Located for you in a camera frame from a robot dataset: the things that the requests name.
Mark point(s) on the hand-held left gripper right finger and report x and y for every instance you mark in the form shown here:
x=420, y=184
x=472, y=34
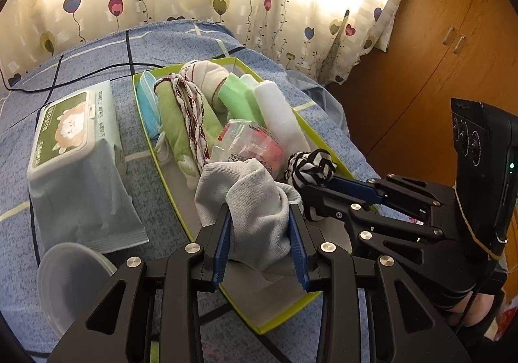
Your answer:
x=298, y=253

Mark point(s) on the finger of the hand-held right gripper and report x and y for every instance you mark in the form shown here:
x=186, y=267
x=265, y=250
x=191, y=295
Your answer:
x=356, y=189
x=323, y=203

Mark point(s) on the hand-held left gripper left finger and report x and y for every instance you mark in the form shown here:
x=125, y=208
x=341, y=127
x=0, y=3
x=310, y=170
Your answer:
x=221, y=249

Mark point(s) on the black white striped sock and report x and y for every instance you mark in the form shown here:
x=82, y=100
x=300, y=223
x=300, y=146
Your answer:
x=311, y=166

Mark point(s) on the grey sock bundle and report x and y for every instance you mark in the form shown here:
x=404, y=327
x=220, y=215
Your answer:
x=251, y=205

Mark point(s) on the yellow-green box lid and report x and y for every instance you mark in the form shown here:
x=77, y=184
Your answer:
x=180, y=197

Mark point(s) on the pink plastic packet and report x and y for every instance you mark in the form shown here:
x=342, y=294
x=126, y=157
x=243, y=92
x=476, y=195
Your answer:
x=251, y=144

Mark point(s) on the white towel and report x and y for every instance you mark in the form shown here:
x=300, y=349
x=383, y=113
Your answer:
x=279, y=116

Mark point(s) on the green cleaning cloth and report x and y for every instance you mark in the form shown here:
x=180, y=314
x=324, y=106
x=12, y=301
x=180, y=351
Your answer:
x=238, y=100

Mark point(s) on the green plush towel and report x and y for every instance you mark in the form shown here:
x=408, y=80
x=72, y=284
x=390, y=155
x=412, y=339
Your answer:
x=174, y=124

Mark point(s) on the stack of blue face masks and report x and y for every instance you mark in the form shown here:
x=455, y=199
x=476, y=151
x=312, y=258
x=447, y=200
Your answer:
x=147, y=112

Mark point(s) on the cream cloth with brown trim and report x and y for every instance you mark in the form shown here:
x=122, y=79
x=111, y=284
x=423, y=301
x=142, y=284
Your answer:
x=202, y=75

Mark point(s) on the person's right forearm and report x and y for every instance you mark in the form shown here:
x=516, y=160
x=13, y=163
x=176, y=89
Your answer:
x=477, y=306

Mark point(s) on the clear plastic jar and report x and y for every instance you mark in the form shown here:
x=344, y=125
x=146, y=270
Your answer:
x=73, y=290

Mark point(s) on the light blue wet wipes pack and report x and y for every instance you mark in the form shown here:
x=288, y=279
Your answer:
x=81, y=168

